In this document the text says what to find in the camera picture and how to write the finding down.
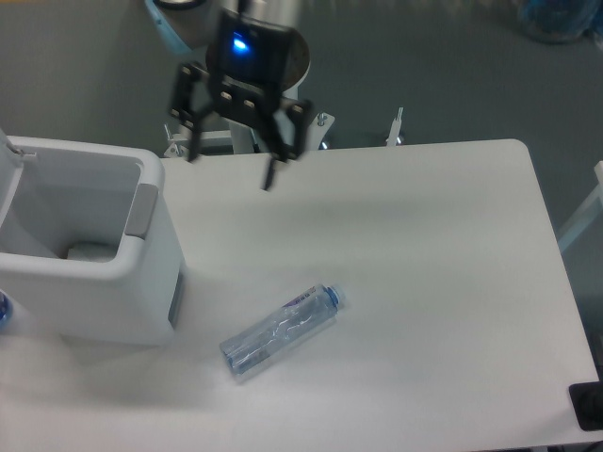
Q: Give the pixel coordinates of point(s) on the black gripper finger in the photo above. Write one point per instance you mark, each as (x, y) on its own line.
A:
(188, 76)
(289, 146)

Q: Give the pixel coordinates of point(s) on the trash inside trash can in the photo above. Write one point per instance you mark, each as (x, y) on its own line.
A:
(91, 252)

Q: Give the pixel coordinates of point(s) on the white frame at right edge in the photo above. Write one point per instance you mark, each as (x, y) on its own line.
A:
(584, 215)

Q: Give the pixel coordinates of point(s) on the blue plastic bag on floor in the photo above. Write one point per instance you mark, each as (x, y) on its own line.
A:
(556, 22)

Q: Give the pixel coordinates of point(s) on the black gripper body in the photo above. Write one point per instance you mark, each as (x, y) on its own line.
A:
(247, 72)

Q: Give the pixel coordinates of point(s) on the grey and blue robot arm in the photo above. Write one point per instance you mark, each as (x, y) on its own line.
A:
(188, 25)

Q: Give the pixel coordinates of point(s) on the white pedestal base frame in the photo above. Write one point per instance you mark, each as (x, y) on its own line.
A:
(317, 137)

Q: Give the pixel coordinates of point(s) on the white trash can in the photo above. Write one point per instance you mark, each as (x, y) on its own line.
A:
(55, 193)

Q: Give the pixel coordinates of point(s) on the clear plastic water bottle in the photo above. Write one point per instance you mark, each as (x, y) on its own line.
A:
(267, 341)

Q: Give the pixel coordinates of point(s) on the black device at table edge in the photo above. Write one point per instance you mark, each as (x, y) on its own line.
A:
(587, 403)

